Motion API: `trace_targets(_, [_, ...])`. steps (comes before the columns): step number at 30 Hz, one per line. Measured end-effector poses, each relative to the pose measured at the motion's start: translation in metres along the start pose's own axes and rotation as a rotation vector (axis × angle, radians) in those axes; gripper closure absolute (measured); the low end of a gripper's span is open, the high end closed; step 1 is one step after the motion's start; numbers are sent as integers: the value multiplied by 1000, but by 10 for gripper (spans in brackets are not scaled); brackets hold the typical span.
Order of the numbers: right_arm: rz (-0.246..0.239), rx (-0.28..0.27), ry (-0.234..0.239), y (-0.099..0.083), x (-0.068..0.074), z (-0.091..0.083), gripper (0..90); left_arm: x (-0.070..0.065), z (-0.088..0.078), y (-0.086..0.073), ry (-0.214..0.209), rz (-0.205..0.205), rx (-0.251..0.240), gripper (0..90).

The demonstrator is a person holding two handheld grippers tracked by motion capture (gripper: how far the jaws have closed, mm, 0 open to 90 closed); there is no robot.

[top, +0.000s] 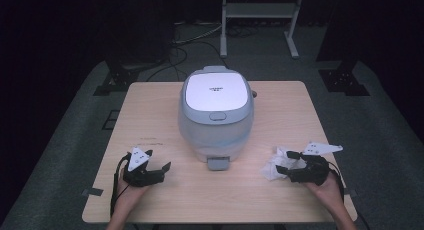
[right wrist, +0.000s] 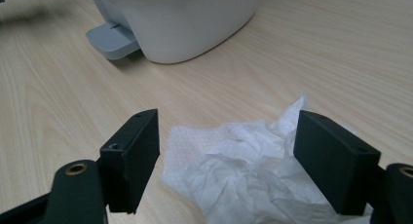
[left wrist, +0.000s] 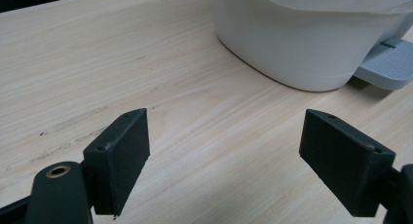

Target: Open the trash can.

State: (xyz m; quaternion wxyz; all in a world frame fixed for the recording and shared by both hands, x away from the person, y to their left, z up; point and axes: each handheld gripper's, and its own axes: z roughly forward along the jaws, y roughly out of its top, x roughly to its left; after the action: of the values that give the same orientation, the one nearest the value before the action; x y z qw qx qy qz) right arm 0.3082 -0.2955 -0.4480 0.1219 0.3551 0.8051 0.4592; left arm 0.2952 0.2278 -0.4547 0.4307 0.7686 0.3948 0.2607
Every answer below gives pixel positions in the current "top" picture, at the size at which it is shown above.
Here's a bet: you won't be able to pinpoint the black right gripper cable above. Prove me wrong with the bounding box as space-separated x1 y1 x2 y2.
328 160 371 230

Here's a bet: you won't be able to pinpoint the person's left hand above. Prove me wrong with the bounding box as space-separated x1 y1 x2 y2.
116 168 149 206

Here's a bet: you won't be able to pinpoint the white bubble wrap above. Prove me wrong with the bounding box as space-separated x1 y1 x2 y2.
260 145 308 182

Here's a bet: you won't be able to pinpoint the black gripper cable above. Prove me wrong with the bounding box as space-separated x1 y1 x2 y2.
328 160 371 230
109 152 133 218

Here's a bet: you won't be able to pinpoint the black floor cables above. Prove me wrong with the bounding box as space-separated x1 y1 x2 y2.
146 21 229 83

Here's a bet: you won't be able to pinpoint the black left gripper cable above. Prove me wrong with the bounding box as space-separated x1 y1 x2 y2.
109 152 133 218

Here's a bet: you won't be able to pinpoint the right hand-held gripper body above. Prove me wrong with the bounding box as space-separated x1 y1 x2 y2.
288 141 344 187

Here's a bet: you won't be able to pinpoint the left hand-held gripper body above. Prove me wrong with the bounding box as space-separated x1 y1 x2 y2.
122 146 166 188

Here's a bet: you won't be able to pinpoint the white metal stand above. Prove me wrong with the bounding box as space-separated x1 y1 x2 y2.
219 0 306 60

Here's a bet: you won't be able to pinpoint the white trash bin grey lid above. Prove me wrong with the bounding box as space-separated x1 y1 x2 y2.
177 65 258 172

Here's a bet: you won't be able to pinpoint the grey tape strip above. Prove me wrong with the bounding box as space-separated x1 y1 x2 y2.
82 187 104 197

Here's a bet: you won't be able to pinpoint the person's right hand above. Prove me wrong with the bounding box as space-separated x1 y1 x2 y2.
306 171 345 211

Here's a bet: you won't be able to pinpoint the black stand base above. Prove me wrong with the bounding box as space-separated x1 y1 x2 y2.
318 59 370 97
93 56 168 97

